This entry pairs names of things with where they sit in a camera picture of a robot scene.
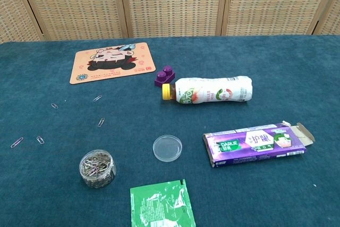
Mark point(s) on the purple toothpaste box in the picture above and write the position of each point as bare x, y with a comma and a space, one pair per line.
255, 144

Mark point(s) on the pink paper clip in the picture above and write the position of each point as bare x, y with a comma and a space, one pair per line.
16, 142

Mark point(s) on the silver paper clip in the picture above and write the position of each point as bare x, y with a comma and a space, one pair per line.
97, 98
40, 140
101, 122
54, 105

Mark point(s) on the clear round plastic lid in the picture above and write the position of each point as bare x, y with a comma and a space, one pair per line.
167, 148

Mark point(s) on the orange cartoon mouse pad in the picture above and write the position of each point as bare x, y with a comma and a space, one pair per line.
111, 63

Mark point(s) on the green foil sachet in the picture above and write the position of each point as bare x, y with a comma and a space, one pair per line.
159, 205

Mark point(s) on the woven folding screen panel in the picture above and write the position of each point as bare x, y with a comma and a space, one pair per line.
13, 11
172, 3
74, 3
333, 17
273, 3

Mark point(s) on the purple toy brick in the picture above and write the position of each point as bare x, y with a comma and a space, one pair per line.
164, 78

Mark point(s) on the clear jar of paper clips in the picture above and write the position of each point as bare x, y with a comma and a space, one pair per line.
97, 168

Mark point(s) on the yellow-capped drink bottle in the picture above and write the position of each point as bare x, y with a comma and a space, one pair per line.
212, 91

